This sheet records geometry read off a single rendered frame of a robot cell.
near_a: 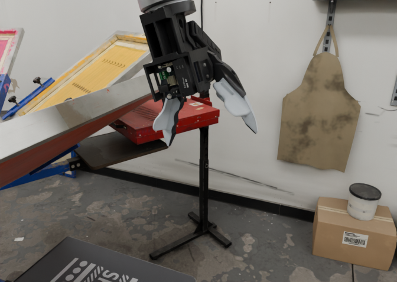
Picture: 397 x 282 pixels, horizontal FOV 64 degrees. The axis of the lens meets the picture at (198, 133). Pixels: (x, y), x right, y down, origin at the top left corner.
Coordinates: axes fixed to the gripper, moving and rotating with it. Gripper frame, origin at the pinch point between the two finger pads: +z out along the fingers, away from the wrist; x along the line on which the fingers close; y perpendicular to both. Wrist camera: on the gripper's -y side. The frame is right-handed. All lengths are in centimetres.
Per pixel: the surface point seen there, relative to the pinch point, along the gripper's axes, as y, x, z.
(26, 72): -200, -282, -41
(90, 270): -13, -56, 39
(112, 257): -20, -54, 40
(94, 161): -73, -102, 25
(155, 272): -19, -39, 44
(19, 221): -107, -245, 81
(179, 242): -130, -110, 117
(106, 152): -83, -102, 25
